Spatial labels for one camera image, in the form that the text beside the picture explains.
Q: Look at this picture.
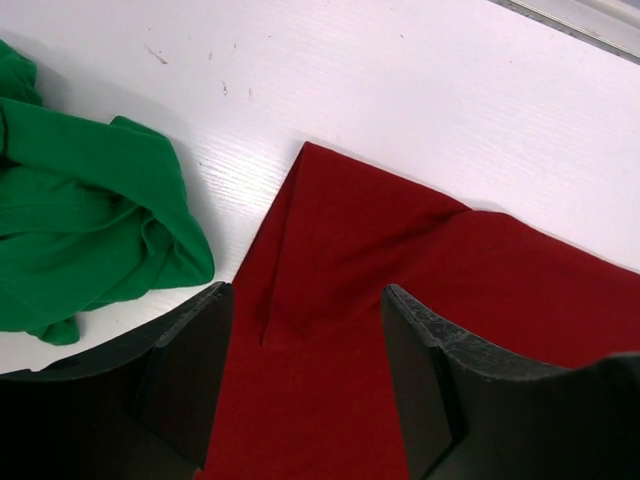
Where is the red t shirt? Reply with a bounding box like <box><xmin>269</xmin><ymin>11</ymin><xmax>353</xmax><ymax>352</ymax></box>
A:
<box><xmin>203</xmin><ymin>143</ymin><xmax>639</xmax><ymax>479</ymax></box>

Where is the green t shirt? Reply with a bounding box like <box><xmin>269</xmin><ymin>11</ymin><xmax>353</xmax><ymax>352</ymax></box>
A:
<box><xmin>1</xmin><ymin>45</ymin><xmax>215</xmax><ymax>346</ymax></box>

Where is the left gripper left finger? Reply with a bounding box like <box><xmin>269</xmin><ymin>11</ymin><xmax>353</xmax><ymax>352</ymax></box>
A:
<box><xmin>1</xmin><ymin>282</ymin><xmax>234</xmax><ymax>479</ymax></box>

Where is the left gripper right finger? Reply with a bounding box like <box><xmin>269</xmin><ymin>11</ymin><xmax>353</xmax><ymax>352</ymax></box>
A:
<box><xmin>381</xmin><ymin>285</ymin><xmax>639</xmax><ymax>479</ymax></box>

